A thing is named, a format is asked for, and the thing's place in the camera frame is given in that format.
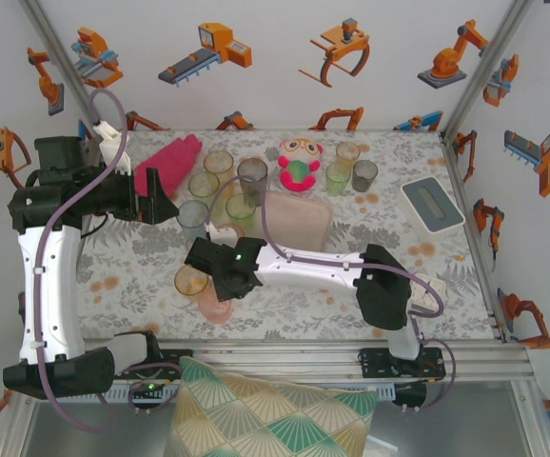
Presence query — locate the blue glass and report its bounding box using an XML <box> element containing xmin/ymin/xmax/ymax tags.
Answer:
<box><xmin>176</xmin><ymin>199</ymin><xmax>210</xmax><ymax>242</ymax></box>

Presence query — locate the short amber glass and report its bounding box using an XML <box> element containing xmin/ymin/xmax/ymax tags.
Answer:
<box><xmin>173</xmin><ymin>264</ymin><xmax>210</xmax><ymax>299</ymax></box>

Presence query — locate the textured light pink glass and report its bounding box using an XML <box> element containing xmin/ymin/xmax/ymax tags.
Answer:
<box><xmin>197</xmin><ymin>288</ymin><xmax>233</xmax><ymax>326</ymax></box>

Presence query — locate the green glass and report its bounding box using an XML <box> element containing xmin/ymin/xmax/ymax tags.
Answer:
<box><xmin>324</xmin><ymin>162</ymin><xmax>352</xmax><ymax>197</ymax></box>
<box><xmin>225</xmin><ymin>192</ymin><xmax>258</xmax><ymax>233</ymax></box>

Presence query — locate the tall grey-brown glass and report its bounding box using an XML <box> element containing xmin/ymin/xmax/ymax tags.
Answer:
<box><xmin>236</xmin><ymin>157</ymin><xmax>269</xmax><ymax>206</ymax></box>

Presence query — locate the short grey glass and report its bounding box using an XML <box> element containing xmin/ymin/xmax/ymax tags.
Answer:
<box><xmin>351</xmin><ymin>159</ymin><xmax>379</xmax><ymax>194</ymax></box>

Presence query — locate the beige rectangular tray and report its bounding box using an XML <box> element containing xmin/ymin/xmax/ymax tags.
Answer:
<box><xmin>187</xmin><ymin>183</ymin><xmax>335</xmax><ymax>256</ymax></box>

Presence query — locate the pink plush toy with glasses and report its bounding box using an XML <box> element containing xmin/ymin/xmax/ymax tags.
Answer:
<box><xmin>277</xmin><ymin>136</ymin><xmax>324</xmax><ymax>194</ymax></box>

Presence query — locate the folded pink cloth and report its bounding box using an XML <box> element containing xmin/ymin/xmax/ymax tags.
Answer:
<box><xmin>133</xmin><ymin>134</ymin><xmax>204</xmax><ymax>196</ymax></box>

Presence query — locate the tall pale amber glass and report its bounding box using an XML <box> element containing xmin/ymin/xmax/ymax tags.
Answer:
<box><xmin>203</xmin><ymin>149</ymin><xmax>236</xmax><ymax>201</ymax></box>

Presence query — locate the floral patterned tablecloth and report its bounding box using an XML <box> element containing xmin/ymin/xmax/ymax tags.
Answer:
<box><xmin>72</xmin><ymin>128</ymin><xmax>500</xmax><ymax>342</ymax></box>

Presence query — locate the green and beige patterned cushion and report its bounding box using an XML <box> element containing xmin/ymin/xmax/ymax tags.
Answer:
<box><xmin>163</xmin><ymin>356</ymin><xmax>380</xmax><ymax>457</ymax></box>

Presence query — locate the pale yellow glass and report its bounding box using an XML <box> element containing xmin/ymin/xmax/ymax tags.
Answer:
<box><xmin>335</xmin><ymin>141</ymin><xmax>363</xmax><ymax>172</ymax></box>

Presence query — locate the small white clock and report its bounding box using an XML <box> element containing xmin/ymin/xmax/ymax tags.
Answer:
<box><xmin>410</xmin><ymin>273</ymin><xmax>447</xmax><ymax>318</ymax></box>

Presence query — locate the aluminium table rail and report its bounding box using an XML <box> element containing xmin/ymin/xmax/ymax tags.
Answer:
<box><xmin>15</xmin><ymin>338</ymin><xmax>533</xmax><ymax>387</ymax></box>

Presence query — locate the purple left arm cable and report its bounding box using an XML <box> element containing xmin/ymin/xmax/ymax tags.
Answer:
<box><xmin>34</xmin><ymin>88</ymin><xmax>181</xmax><ymax>434</ymax></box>

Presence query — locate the aluminium frame post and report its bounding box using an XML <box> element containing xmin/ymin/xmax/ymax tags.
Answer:
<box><xmin>439</xmin><ymin>0</ymin><xmax>538</xmax><ymax>144</ymax></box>
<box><xmin>17</xmin><ymin>0</ymin><xmax>114</xmax><ymax>144</ymax></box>

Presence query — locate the grey slotted cable duct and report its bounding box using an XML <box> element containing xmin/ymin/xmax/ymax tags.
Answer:
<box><xmin>36</xmin><ymin>382</ymin><xmax>398</xmax><ymax>404</ymax></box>

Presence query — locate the aluminium frame leg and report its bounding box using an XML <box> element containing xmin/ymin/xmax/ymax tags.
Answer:
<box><xmin>0</xmin><ymin>380</ymin><xmax>36</xmax><ymax>457</ymax></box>
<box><xmin>512</xmin><ymin>394</ymin><xmax>550</xmax><ymax>457</ymax></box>

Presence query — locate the aluminium side rail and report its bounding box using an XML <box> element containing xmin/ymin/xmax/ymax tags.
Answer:
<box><xmin>439</xmin><ymin>130</ymin><xmax>509</xmax><ymax>344</ymax></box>

